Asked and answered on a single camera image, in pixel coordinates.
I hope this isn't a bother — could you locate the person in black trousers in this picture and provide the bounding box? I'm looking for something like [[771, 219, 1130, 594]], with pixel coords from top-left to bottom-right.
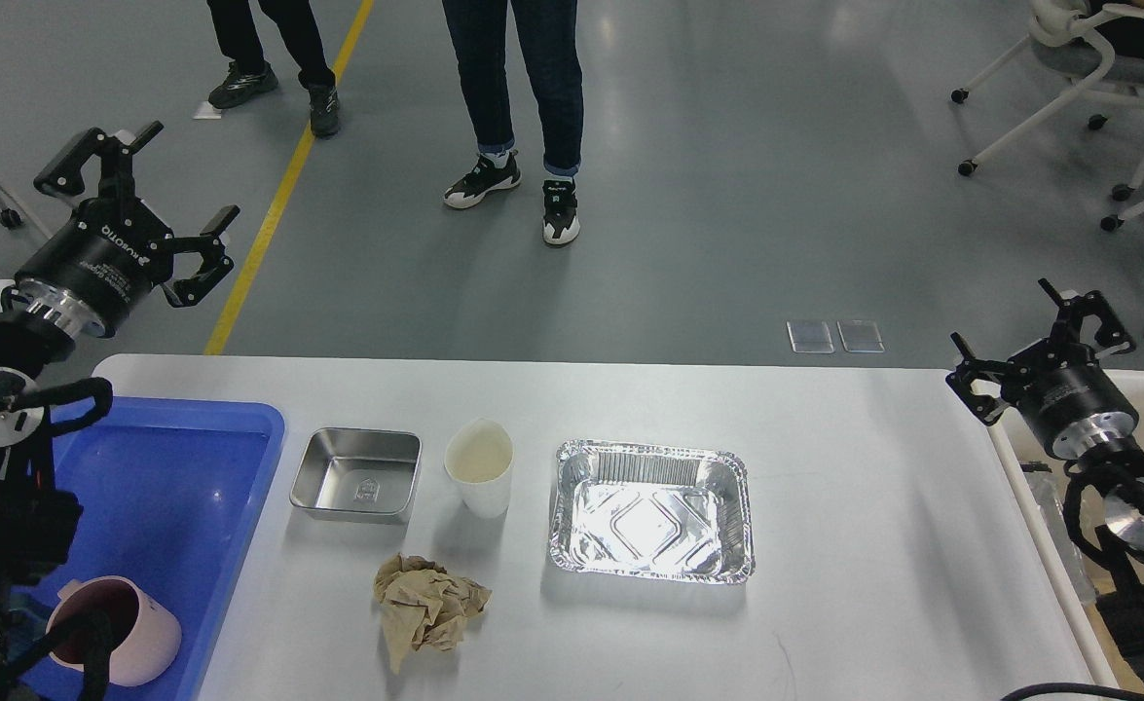
[[205, 0, 343, 140]]

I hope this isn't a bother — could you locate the white paper on floor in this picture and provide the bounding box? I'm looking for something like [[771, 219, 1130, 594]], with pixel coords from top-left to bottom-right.
[[193, 101, 223, 121]]

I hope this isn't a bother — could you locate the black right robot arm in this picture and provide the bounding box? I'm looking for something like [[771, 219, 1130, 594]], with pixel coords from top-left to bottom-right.
[[945, 279, 1144, 683]]

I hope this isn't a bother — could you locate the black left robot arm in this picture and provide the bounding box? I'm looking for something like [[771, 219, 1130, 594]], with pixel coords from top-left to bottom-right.
[[0, 121, 239, 700]]

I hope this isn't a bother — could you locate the white plastic bin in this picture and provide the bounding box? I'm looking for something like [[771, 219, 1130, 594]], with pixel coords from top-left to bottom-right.
[[988, 371, 1144, 691]]

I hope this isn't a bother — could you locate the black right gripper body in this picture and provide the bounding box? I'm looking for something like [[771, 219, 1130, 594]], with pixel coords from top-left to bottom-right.
[[1014, 341, 1138, 461]]

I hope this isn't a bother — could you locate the floor socket plate right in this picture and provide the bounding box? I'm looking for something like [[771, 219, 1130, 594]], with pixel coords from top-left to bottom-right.
[[835, 319, 885, 353]]

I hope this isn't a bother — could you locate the floor socket plate left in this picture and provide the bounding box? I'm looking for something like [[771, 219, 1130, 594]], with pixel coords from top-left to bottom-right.
[[786, 319, 835, 355]]

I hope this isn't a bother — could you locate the white office chair right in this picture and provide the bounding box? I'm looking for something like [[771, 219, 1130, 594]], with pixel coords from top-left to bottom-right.
[[950, 1, 1144, 177]]

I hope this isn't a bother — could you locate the crumpled brown paper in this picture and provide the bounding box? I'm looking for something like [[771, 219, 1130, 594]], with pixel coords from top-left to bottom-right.
[[373, 553, 493, 675]]

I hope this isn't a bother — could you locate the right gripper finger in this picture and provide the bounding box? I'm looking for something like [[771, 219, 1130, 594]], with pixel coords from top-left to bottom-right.
[[945, 332, 1025, 427], [1038, 278, 1137, 363]]

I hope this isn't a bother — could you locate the floor socket plate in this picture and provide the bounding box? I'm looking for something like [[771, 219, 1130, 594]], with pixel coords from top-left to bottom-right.
[[835, 319, 885, 353], [786, 319, 835, 355]]

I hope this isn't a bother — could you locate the white paper cup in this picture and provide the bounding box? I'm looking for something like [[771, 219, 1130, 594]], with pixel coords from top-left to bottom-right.
[[444, 419, 514, 519]]

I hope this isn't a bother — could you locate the person in blue jeans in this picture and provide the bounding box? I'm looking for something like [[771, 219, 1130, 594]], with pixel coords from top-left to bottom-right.
[[440, 0, 586, 248]]

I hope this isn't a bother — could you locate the blue plastic tray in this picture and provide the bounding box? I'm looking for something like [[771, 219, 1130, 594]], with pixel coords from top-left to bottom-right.
[[11, 396, 285, 700]]

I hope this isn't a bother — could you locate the pink mug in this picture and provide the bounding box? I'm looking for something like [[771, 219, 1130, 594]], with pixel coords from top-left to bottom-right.
[[46, 575, 183, 687]]

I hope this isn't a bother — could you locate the stainless steel rectangular container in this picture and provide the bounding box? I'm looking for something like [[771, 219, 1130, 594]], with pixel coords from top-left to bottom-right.
[[288, 427, 422, 525]]

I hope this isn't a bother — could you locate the aluminium foil tray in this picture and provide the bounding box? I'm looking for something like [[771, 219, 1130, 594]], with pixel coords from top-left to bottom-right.
[[548, 439, 756, 586]]

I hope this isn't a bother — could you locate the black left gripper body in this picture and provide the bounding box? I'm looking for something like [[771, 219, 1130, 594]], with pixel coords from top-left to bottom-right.
[[14, 200, 172, 338]]

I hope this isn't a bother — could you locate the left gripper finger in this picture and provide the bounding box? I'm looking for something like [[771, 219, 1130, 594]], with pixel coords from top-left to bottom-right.
[[33, 121, 166, 210], [158, 204, 240, 308]]

